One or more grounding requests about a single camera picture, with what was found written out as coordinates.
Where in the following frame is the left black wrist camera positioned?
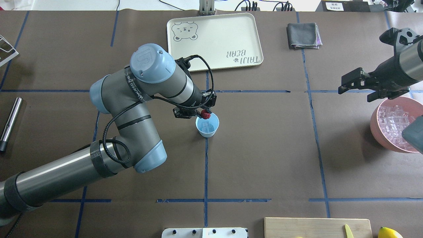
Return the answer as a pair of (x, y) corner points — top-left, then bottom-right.
(175, 56), (192, 72)

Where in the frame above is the yellow lemon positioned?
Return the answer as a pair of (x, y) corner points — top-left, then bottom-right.
(378, 226), (403, 238)

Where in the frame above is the black box with label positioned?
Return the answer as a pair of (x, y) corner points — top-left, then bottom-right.
(315, 0), (371, 12)

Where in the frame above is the blue plastic cup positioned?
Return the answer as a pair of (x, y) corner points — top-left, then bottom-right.
(195, 113), (220, 138)

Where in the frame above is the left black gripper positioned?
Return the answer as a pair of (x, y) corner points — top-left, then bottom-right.
(173, 86), (217, 119)

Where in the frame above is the wooden cutting board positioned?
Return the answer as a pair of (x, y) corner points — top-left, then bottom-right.
(263, 217), (373, 238)

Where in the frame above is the pile of clear ice cubes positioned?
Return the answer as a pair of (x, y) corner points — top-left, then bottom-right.
(377, 105), (416, 151)

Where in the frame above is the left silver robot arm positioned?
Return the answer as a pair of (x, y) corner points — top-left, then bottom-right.
(0, 43), (216, 226)

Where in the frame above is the cream bear tray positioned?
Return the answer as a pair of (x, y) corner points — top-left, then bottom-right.
(167, 13), (263, 72)

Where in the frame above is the red strawberry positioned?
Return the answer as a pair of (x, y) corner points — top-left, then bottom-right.
(200, 109), (211, 120)

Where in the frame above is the folded grey cloth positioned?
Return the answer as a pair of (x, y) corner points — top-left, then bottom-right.
(287, 22), (323, 49)

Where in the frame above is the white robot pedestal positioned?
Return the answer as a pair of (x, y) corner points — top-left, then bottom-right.
(161, 227), (249, 238)

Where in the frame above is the metal muddler stick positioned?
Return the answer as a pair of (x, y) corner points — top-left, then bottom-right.
(0, 97), (22, 154)

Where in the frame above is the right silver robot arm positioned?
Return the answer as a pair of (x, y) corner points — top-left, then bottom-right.
(337, 35), (423, 153)

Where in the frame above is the ice cube in cup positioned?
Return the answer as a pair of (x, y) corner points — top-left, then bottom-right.
(201, 121), (215, 134)

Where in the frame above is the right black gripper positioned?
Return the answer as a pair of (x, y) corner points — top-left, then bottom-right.
(337, 56), (411, 102)

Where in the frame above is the yellow knife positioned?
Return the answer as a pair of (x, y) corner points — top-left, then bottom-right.
(344, 224), (354, 238)

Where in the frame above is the aluminium frame post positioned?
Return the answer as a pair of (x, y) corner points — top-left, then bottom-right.
(199, 0), (215, 16)

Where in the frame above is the pink bowl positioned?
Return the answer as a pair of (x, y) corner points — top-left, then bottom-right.
(370, 97), (423, 153)

